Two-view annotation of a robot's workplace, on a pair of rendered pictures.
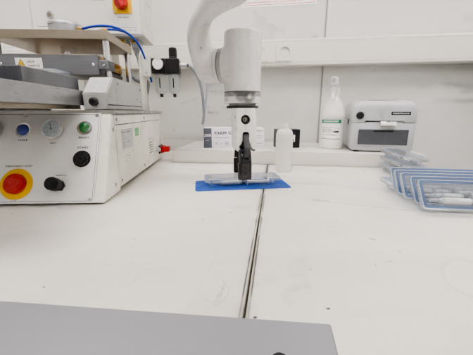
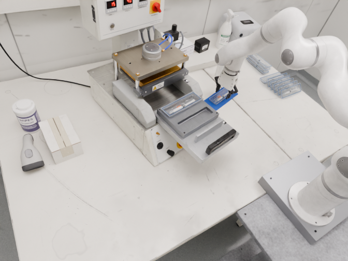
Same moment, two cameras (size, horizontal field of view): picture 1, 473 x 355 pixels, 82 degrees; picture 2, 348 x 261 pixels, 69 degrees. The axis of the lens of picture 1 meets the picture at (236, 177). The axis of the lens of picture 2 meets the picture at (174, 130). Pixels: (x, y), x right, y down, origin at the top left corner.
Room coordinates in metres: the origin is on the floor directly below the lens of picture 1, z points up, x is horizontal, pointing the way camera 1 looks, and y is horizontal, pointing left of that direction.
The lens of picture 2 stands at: (0.04, 1.01, 1.72)
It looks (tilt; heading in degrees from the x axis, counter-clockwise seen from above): 49 degrees down; 313
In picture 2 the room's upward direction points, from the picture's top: 11 degrees clockwise
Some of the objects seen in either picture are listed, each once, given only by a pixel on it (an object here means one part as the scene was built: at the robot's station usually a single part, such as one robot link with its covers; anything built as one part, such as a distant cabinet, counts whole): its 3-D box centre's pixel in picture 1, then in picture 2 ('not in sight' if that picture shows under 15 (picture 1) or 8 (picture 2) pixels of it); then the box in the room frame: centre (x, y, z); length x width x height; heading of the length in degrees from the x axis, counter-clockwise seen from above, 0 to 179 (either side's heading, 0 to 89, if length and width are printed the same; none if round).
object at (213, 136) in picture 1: (233, 136); (175, 49); (1.09, 0.01, 0.83); 0.23 x 0.12 x 0.07; 93
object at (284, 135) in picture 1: (284, 147); (221, 67); (0.82, -0.14, 0.82); 0.05 x 0.05 x 0.14
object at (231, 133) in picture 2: not in sight; (221, 141); (0.33, 0.42, 0.99); 0.15 x 0.02 x 0.04; 93
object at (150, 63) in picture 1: (165, 72); (170, 40); (0.91, 0.22, 1.05); 0.15 x 0.05 x 0.15; 93
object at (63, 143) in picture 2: not in sight; (61, 138); (0.82, 0.87, 0.80); 0.19 x 0.13 x 0.09; 172
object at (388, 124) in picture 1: (375, 125); (238, 30); (1.02, -0.51, 0.88); 0.25 x 0.20 x 0.17; 166
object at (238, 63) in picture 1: (241, 62); (235, 55); (0.66, -0.01, 1.04); 0.09 x 0.08 x 0.13; 71
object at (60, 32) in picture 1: (82, 52); (150, 55); (0.81, 0.42, 1.08); 0.31 x 0.24 x 0.13; 93
